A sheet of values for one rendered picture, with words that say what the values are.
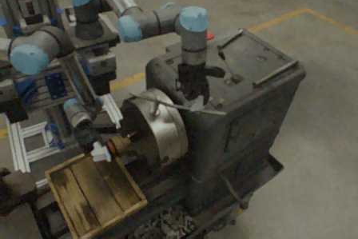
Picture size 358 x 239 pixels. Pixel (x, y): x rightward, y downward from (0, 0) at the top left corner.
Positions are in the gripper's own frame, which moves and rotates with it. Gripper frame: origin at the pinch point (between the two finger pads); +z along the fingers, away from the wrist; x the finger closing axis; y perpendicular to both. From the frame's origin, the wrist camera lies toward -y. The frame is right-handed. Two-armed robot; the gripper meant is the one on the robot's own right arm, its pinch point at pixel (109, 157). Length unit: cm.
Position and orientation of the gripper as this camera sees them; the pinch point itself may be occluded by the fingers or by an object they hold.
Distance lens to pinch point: 113.5
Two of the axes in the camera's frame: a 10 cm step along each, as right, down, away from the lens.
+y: -8.2, 3.7, -4.3
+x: 0.4, -7.1, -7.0
